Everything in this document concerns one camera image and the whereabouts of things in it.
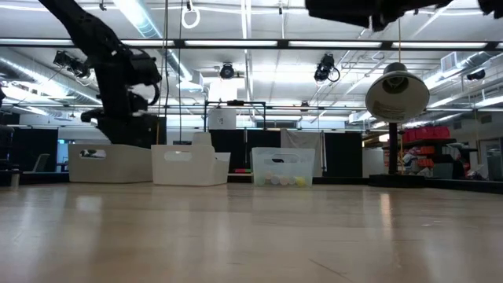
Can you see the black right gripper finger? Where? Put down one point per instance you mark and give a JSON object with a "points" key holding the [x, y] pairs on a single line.
{"points": [[346, 15], [342, 4]]}

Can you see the white cabinet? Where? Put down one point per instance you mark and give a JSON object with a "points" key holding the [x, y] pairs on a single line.
{"points": [[373, 163]]}

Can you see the grey cup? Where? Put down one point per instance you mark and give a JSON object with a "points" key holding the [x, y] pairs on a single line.
{"points": [[15, 178]]}

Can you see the clear plastic bin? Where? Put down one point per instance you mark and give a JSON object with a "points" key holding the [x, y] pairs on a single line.
{"points": [[283, 161]]}

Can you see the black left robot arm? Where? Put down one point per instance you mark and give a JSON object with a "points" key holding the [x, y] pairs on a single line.
{"points": [[86, 27]]}

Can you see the small red box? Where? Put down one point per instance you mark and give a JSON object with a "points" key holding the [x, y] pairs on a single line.
{"points": [[241, 171]]}

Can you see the silver ventilation duct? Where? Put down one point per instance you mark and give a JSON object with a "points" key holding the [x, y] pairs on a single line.
{"points": [[471, 61], [137, 15]]}

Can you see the grey chair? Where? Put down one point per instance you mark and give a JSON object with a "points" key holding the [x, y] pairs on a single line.
{"points": [[41, 163]]}

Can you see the short yellow highlighter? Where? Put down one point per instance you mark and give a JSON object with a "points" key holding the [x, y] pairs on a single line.
{"points": [[300, 181]]}

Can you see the white plastic bin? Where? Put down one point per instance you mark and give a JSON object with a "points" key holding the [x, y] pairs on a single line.
{"points": [[184, 173]]}

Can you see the small white box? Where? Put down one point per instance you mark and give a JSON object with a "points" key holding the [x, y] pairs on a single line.
{"points": [[202, 139]]}

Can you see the grey curtain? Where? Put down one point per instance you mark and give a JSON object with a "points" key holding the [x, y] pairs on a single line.
{"points": [[302, 137]]}

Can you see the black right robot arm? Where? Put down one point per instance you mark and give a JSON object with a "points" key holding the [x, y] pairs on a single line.
{"points": [[432, 4]]}

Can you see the black desk lamp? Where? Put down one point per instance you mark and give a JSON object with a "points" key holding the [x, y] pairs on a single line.
{"points": [[397, 98]]}

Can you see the black frame bar with lights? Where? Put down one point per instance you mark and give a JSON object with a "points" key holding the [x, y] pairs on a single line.
{"points": [[285, 44]]}

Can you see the grey plastic bin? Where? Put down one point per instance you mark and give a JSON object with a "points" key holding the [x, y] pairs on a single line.
{"points": [[118, 165]]}

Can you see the shelf with red bins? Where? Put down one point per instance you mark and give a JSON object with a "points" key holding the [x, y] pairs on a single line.
{"points": [[426, 133]]}

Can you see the black ceiling camera cluster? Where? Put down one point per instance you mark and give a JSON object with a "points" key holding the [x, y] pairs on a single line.
{"points": [[72, 65]]}

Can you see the black aluminium table frame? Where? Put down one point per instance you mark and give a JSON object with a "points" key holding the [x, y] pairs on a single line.
{"points": [[334, 180]]}

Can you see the black metal stand frame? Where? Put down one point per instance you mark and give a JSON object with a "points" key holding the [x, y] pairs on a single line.
{"points": [[236, 103]]}

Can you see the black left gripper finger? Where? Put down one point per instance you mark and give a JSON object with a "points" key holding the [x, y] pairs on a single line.
{"points": [[125, 133], [107, 133]]}

